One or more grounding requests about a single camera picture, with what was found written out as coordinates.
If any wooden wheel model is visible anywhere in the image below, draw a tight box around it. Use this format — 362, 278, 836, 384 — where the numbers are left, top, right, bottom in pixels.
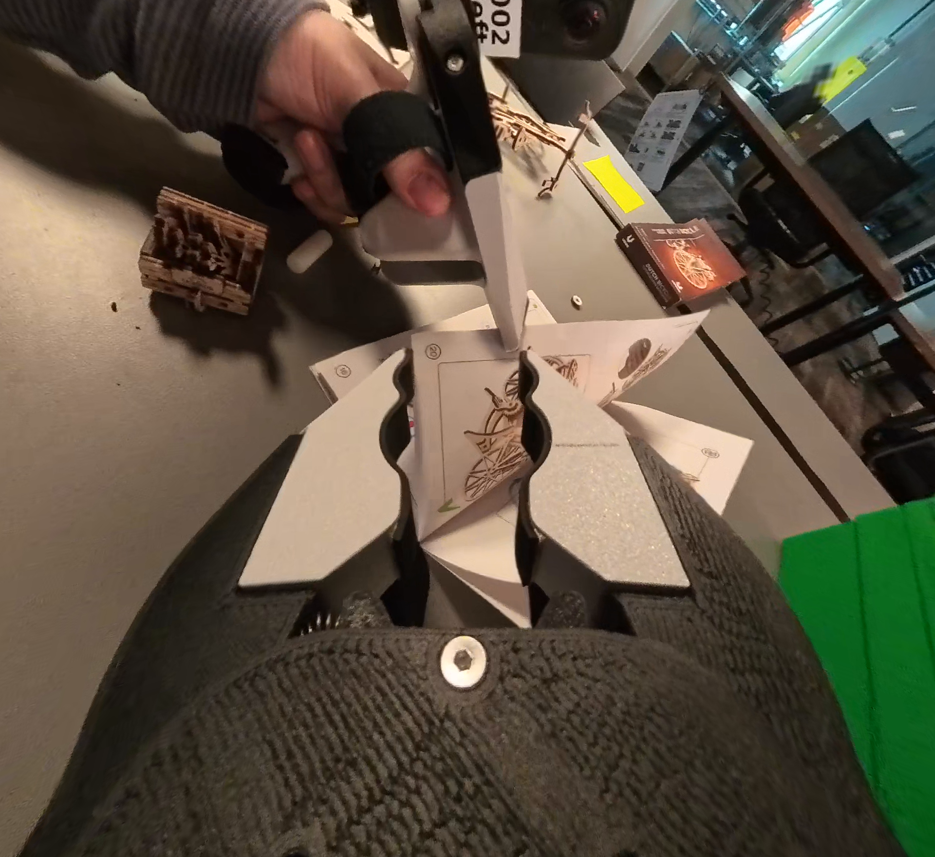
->
486, 92, 594, 201

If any small brown wooden model box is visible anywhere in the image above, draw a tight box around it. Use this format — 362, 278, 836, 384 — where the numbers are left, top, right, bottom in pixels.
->
139, 186, 268, 315

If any brown printed box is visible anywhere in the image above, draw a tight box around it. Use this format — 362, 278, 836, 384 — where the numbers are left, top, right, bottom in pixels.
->
615, 218, 748, 309

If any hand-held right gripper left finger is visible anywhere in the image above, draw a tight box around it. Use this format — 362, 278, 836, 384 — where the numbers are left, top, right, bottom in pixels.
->
238, 349, 430, 604

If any printed instruction booklet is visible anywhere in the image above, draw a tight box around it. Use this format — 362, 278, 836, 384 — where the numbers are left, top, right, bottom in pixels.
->
309, 291, 755, 629

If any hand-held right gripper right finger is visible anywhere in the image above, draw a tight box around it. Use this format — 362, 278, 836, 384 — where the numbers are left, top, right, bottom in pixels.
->
515, 350, 692, 607

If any printed paper sheet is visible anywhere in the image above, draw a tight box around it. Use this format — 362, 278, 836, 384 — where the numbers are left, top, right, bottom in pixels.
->
626, 90, 704, 192

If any person's left hand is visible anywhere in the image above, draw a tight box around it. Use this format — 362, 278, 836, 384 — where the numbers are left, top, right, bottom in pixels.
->
252, 8, 454, 219

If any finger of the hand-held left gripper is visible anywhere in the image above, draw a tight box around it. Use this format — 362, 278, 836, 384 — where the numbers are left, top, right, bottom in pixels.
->
464, 170, 532, 353

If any green plastic bin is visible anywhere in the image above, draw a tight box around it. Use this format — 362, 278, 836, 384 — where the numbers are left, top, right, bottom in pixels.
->
776, 498, 935, 857

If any long brown table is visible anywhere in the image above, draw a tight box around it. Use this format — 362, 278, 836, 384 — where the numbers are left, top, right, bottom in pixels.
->
712, 72, 935, 370

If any black mesh office chair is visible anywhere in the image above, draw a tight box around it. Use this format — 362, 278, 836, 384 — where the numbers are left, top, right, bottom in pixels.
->
860, 410, 935, 504

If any background office chair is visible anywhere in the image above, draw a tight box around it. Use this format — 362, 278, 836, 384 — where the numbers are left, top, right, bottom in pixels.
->
738, 118, 923, 268

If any yellow table sticker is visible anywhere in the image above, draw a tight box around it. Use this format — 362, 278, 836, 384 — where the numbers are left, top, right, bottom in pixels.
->
583, 156, 646, 210

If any pale cylindrical stick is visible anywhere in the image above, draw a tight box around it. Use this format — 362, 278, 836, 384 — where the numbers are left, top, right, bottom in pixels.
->
287, 230, 334, 273

